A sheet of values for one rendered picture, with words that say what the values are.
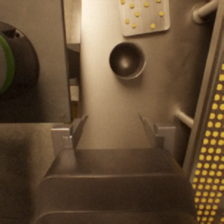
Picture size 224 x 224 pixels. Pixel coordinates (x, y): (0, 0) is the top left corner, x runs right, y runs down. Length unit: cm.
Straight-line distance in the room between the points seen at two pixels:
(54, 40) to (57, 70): 6
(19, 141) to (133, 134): 123
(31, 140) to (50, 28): 127
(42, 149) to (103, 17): 127
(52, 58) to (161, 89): 30
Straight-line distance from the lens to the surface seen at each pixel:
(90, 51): 46
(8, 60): 30
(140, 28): 47
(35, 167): 167
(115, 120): 48
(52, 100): 37
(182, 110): 51
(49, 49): 36
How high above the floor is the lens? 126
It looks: 74 degrees down
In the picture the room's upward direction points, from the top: 179 degrees clockwise
